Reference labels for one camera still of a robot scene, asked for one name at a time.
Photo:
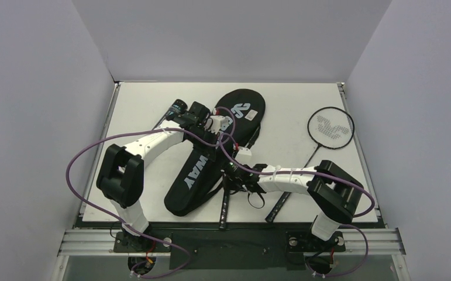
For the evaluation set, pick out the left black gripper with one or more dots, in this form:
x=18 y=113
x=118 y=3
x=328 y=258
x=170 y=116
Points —
x=213 y=148

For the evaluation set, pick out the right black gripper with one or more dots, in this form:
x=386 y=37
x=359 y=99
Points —
x=232 y=180

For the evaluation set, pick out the black shuttlecock tube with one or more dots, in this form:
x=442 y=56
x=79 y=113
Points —
x=177 y=107

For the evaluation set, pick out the black racket bag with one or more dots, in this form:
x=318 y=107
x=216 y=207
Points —
x=198 y=180

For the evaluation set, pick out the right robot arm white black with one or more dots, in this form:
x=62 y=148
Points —
x=336 y=192

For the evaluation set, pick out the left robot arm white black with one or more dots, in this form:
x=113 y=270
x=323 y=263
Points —
x=121 y=176

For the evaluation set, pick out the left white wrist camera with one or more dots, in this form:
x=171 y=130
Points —
x=215 y=123

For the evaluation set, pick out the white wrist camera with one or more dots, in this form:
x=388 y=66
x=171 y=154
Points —
x=215 y=123
x=244 y=156

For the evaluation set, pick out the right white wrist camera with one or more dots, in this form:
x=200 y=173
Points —
x=244 y=156

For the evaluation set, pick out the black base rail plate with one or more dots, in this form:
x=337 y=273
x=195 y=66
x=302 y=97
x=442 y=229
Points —
x=234 y=246

